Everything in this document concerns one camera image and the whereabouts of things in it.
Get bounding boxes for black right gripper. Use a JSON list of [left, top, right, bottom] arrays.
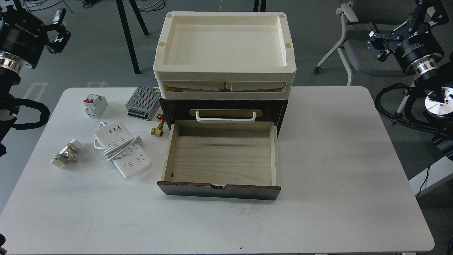
[[367, 0, 449, 75]]

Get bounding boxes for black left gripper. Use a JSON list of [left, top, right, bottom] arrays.
[[0, 8, 71, 68]]

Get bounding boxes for white power strip with cable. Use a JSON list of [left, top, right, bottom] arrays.
[[94, 120, 151, 179]]

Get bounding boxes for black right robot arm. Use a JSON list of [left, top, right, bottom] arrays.
[[367, 0, 452, 159]]

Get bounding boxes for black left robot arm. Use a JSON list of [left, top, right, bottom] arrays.
[[0, 1, 71, 138]]

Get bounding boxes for grey office chair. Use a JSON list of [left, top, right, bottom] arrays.
[[314, 0, 416, 85]]

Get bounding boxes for white red circuit breaker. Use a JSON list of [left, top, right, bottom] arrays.
[[84, 93, 108, 118]]

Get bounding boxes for metal mesh power supply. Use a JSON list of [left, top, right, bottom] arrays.
[[126, 86, 161, 121]]

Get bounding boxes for white metal pipe fitting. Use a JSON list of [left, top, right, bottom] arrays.
[[50, 139, 82, 168]]

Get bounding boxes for cream plastic stacked tray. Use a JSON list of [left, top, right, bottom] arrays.
[[153, 11, 297, 100]]

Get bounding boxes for open wooden drawer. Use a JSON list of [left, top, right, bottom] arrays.
[[157, 120, 281, 200]]

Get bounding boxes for brass valve red handle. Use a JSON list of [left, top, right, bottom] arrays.
[[150, 114, 166, 137]]

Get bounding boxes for white drawer handle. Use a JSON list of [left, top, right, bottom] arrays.
[[195, 111, 257, 124]]

